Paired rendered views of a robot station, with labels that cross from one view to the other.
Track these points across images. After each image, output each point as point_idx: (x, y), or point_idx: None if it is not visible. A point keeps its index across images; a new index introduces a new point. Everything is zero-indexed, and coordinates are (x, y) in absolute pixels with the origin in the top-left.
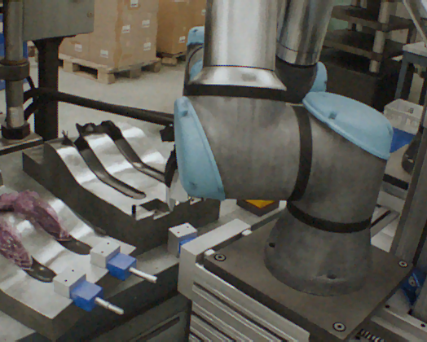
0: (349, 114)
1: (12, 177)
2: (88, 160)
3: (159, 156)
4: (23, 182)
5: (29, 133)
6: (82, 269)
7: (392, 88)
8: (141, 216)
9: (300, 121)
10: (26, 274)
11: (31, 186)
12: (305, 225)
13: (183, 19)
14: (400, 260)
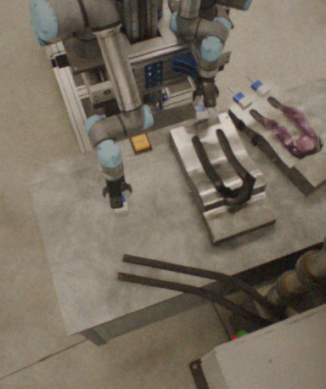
0: None
1: (281, 217)
2: (239, 167)
3: (190, 172)
4: (274, 207)
5: (264, 295)
6: (255, 100)
7: None
8: (223, 115)
9: None
10: (280, 102)
11: (269, 200)
12: None
13: None
14: (171, 5)
